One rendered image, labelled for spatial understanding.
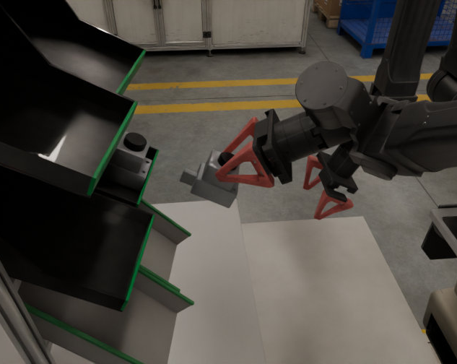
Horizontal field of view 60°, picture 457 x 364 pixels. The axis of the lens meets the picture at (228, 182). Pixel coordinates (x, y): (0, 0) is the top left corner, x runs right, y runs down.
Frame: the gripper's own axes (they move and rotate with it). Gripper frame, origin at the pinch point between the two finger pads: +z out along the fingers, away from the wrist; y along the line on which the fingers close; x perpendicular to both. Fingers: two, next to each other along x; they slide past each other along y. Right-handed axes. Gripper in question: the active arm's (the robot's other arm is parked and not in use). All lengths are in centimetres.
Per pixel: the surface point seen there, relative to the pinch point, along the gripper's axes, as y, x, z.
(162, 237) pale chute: -4.8, 12.0, 20.6
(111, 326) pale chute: 17.0, 7.5, 19.8
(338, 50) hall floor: -397, 137, -14
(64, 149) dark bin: 19.2, -17.9, 3.4
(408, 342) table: 2, 49, -13
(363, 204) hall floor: -140, 136, 0
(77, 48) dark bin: -0.6, -23.0, 8.4
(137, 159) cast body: 3.8, -7.9, 8.5
